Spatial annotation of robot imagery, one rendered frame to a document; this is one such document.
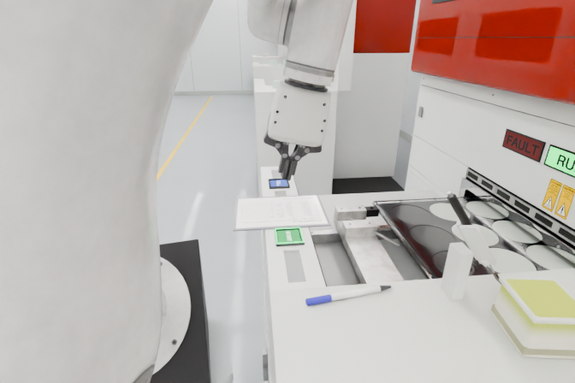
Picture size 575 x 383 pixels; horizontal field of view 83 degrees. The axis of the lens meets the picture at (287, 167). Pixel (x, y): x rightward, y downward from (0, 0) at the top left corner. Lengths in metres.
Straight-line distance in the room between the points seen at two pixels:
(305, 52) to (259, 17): 0.08
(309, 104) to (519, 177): 0.60
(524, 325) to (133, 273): 0.46
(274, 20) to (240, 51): 8.00
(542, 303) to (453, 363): 0.13
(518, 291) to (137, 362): 0.46
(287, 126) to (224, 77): 8.06
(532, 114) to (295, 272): 0.66
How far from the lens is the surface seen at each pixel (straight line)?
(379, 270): 0.75
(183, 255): 0.60
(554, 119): 0.90
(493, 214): 1.04
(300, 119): 0.55
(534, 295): 0.54
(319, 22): 0.53
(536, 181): 0.94
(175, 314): 0.59
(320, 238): 0.90
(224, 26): 8.54
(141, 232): 0.18
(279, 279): 0.58
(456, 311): 0.58
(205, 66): 8.62
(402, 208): 0.96
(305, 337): 0.49
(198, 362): 0.60
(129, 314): 0.19
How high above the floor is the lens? 1.34
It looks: 22 degrees down
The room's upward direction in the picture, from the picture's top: straight up
